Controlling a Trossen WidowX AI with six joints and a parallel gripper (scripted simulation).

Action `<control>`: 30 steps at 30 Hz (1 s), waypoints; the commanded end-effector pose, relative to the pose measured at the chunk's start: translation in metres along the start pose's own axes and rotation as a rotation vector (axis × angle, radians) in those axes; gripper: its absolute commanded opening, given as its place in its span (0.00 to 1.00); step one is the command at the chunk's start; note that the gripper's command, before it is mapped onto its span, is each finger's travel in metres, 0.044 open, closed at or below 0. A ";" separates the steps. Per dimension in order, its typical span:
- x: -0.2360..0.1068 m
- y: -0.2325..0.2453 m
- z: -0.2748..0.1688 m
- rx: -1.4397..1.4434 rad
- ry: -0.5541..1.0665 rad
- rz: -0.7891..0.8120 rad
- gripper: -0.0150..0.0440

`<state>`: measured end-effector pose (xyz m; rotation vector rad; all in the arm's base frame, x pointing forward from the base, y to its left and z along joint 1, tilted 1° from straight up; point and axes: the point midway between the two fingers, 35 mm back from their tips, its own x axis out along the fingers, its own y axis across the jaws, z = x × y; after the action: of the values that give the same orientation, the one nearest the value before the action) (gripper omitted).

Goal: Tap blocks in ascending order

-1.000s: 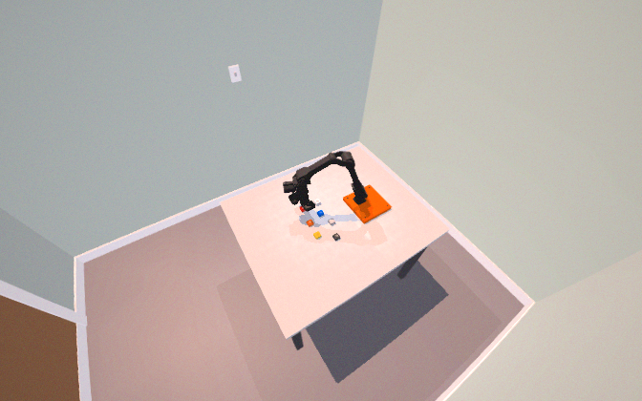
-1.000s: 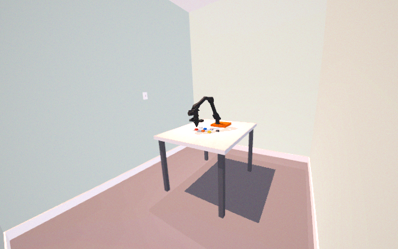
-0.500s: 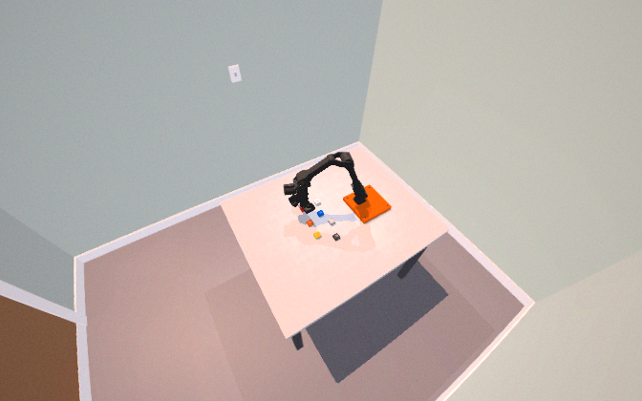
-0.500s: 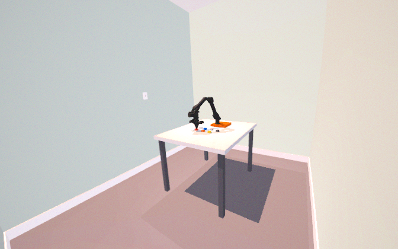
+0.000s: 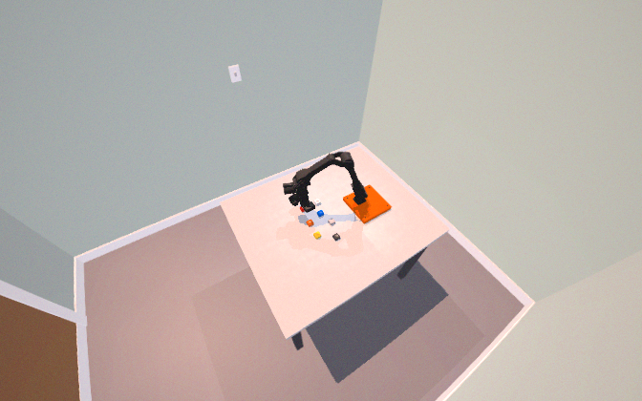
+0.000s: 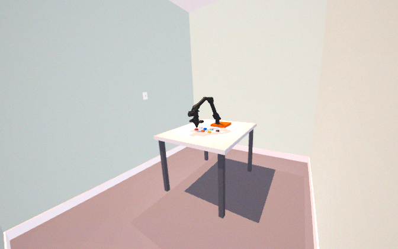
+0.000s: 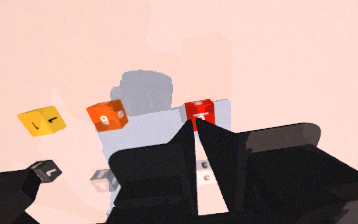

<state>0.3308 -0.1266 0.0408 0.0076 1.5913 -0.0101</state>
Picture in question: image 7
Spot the black block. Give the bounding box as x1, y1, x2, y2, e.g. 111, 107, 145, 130
25, 160, 62, 184

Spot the orange block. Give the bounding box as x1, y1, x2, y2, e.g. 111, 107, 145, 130
86, 99, 128, 132

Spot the red block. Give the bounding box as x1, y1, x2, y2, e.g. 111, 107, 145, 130
185, 99, 215, 132

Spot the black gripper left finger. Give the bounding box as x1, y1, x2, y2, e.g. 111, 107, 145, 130
108, 119, 199, 216

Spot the yellow block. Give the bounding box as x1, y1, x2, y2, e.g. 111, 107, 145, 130
17, 106, 67, 137

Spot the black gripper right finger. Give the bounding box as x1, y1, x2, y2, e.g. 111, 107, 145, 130
195, 118, 322, 212

